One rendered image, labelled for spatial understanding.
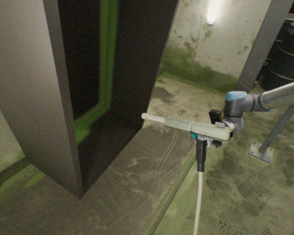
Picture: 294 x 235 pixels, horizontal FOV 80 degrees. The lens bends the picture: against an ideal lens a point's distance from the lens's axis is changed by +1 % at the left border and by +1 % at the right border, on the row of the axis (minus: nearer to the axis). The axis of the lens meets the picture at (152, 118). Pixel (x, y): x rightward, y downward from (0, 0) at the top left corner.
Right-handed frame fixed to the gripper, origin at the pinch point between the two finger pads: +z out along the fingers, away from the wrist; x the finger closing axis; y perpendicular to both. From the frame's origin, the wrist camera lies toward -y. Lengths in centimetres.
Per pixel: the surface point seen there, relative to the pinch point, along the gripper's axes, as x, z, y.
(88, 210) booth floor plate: 70, 22, 66
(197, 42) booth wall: 101, -155, -66
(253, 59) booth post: 37, -174, -40
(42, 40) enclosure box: 2, 51, -30
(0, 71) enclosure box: 26, 56, -26
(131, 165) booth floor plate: 76, -20, 50
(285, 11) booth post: 10, -164, -82
